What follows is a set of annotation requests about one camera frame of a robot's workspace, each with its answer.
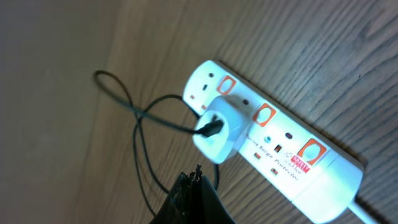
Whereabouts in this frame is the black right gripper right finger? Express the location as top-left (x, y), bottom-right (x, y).
top-left (191, 164), bottom-right (236, 224)

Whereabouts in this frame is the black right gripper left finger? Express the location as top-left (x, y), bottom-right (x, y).
top-left (150, 172), bottom-right (202, 224)

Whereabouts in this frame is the white power strip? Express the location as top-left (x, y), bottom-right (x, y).
top-left (183, 60), bottom-right (373, 223)

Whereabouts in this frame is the white charger plug adapter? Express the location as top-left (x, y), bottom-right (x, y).
top-left (193, 95), bottom-right (252, 164)

